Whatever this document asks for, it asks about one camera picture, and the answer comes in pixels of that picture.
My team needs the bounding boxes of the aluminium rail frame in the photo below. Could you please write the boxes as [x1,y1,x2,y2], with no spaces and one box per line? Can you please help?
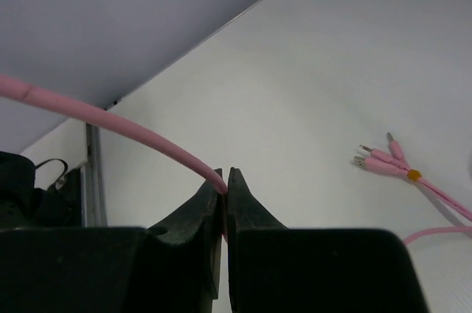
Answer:
[82,124,108,227]

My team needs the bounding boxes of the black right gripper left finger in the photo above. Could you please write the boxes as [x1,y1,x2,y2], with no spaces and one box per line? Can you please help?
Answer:
[1,170,221,312]

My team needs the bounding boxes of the pink headphones with cable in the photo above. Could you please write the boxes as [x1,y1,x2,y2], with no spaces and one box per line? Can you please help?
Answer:
[0,72,472,247]

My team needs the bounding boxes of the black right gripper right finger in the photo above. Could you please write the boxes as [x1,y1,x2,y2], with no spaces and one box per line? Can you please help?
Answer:
[226,168,428,313]

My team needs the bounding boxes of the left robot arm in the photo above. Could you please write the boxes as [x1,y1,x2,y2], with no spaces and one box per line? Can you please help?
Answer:
[1,152,221,312]

